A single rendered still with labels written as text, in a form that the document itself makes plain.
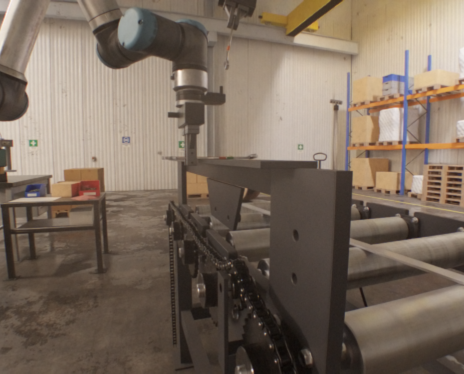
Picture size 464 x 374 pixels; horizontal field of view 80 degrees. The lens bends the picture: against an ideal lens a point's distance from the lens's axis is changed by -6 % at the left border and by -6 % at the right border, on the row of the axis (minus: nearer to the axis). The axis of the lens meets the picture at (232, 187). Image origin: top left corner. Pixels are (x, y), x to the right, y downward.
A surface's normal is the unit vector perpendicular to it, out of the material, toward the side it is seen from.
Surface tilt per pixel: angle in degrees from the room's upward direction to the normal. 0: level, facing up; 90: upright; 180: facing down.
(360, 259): 42
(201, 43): 90
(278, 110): 90
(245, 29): 90
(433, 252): 59
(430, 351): 93
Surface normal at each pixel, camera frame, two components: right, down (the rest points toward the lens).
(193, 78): 0.31, 0.10
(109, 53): -0.54, 0.65
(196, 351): 0.00, -1.00
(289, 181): -0.95, 0.03
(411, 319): 0.16, -0.80
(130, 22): -0.59, 0.08
